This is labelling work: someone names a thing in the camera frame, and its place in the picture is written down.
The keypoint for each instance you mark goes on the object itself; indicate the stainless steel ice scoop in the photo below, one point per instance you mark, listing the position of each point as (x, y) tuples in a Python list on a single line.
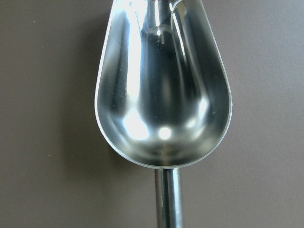
[(162, 97)]

